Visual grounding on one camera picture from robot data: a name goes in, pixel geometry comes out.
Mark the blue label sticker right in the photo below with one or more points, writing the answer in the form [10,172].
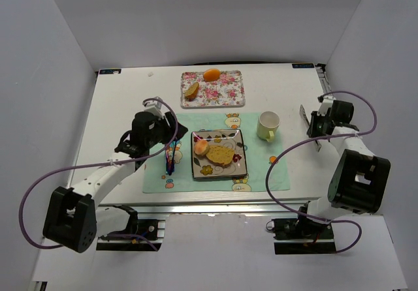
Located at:
[303,65]

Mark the blue label sticker left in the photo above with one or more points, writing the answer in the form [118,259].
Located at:
[109,71]

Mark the sliced bread piece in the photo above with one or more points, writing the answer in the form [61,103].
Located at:
[191,93]
[220,155]

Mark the orange round bun bottom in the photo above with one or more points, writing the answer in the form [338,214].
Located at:
[201,147]

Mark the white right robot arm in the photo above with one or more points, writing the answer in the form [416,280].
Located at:
[359,181]

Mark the purple iridescent spoon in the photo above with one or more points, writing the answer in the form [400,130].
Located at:
[177,154]

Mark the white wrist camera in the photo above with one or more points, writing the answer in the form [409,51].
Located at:
[154,106]
[326,102]

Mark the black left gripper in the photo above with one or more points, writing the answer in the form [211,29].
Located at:
[174,134]

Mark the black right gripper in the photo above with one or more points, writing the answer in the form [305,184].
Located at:
[312,129]

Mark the mint green cartoon placemat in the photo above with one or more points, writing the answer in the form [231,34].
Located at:
[260,154]

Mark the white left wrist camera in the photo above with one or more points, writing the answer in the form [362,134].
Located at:
[154,106]

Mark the pale yellow mug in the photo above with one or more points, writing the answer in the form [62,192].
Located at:
[267,125]

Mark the aluminium table edge rail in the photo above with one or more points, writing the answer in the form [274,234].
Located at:
[321,75]

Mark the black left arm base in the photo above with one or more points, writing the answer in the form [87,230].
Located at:
[122,228]

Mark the blue label sticker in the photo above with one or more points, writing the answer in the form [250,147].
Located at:
[303,65]
[109,71]

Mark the square floral ceramic plate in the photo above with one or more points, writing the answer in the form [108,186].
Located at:
[202,168]

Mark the orange round bun top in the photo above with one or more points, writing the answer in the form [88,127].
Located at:
[211,75]

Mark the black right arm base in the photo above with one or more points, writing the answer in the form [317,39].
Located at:
[301,236]

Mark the floral serving tray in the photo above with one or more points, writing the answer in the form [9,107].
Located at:
[227,91]

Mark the purple iridescent knife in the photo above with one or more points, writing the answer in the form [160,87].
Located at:
[169,161]

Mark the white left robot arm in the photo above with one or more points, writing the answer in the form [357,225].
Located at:
[74,218]

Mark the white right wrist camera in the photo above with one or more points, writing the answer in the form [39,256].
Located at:
[326,102]

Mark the orange round bun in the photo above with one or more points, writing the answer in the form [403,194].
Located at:
[201,147]
[211,75]

